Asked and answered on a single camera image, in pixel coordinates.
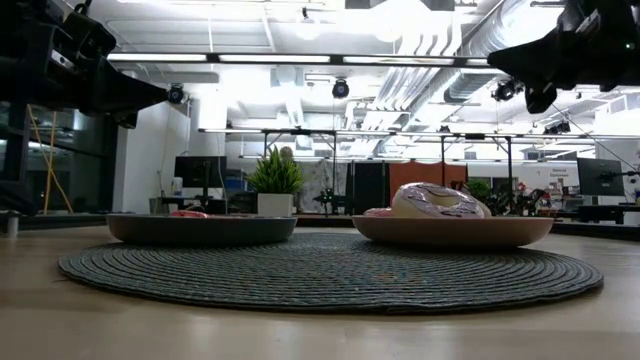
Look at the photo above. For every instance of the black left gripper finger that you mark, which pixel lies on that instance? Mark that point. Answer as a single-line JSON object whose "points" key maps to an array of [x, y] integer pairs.
{"points": [[110, 85], [135, 106]]}

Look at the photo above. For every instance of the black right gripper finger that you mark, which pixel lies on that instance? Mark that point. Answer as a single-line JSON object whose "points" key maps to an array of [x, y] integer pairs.
{"points": [[525, 74], [550, 55]]}

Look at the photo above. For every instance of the small red glazed donut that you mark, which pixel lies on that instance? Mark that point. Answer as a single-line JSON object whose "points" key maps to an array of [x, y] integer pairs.
{"points": [[189, 214]]}

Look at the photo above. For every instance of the large purple glazed donut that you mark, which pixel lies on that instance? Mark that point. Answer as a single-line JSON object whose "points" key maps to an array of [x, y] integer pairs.
{"points": [[425, 205]]}

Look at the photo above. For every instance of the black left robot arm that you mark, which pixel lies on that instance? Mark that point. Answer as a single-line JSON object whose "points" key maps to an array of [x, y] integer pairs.
{"points": [[22, 65]]}

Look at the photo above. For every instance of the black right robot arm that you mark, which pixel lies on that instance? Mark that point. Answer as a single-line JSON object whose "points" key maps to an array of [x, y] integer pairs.
{"points": [[625, 65]]}

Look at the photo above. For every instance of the black ceiling spotlight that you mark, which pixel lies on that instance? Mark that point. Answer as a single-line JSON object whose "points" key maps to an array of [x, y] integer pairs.
{"points": [[340, 89], [506, 91], [557, 128], [175, 94]]}

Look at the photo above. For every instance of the black computer monitor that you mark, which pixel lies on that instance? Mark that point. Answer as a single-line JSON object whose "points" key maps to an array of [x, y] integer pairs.
{"points": [[200, 172], [600, 177]]}

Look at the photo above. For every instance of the green leafy office plant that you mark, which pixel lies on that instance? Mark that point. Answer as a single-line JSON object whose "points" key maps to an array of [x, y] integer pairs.
{"points": [[479, 189]]}

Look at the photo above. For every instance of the cluttered workbench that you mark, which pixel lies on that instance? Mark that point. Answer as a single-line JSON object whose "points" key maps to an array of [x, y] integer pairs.
{"points": [[530, 205]]}

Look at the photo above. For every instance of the dark grey round plate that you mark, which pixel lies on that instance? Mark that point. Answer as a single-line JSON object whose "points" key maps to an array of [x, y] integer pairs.
{"points": [[200, 231]]}

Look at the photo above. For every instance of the orange fabric curtain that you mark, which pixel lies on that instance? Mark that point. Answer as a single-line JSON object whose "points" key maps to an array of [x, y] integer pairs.
{"points": [[415, 172]]}

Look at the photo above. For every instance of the long ceiling light bar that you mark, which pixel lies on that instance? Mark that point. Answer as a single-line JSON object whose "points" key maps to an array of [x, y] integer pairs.
{"points": [[275, 59]]}

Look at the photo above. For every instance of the black desk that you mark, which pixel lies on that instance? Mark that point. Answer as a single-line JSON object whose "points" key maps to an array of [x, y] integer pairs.
{"points": [[605, 212]]}

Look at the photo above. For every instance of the green plant in white pot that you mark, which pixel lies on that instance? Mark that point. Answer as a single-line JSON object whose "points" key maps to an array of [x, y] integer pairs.
{"points": [[275, 175]]}

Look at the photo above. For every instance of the person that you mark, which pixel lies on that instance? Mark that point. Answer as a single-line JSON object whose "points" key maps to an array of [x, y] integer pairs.
{"points": [[287, 152]]}

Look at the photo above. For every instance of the pink round plate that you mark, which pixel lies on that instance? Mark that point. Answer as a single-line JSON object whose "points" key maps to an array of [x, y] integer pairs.
{"points": [[450, 232]]}

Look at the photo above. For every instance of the black fabric panel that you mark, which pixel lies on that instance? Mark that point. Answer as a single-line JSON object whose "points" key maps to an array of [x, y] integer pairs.
{"points": [[367, 187]]}

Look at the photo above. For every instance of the grey patterned fabric panel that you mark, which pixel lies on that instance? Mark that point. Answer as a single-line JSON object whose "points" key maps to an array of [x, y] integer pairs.
{"points": [[320, 175]]}

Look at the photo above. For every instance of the black robot with green light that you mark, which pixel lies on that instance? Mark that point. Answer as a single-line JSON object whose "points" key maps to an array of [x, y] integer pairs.
{"points": [[330, 202]]}

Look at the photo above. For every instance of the round dark woven placemat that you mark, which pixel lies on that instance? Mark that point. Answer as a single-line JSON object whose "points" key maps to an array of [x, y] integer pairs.
{"points": [[320, 280]]}

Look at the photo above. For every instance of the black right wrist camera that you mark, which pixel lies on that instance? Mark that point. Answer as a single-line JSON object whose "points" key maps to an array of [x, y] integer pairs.
{"points": [[580, 15]]}

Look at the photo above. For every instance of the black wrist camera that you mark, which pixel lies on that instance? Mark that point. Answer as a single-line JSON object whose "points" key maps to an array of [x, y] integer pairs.
{"points": [[90, 35], [580, 15]]}

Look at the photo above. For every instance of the silver ventilation duct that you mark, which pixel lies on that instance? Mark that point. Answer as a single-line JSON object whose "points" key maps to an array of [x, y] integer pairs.
{"points": [[480, 50]]}

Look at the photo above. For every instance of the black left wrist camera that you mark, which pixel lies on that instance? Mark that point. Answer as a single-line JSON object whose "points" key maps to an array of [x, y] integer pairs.
{"points": [[90, 35]]}

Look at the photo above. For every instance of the tall black metal frame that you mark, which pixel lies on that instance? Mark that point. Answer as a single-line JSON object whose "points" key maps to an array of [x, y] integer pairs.
{"points": [[475, 136]]}

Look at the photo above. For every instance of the small grey cylinder post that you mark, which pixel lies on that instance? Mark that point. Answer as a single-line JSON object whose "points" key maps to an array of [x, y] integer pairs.
{"points": [[12, 222]]}

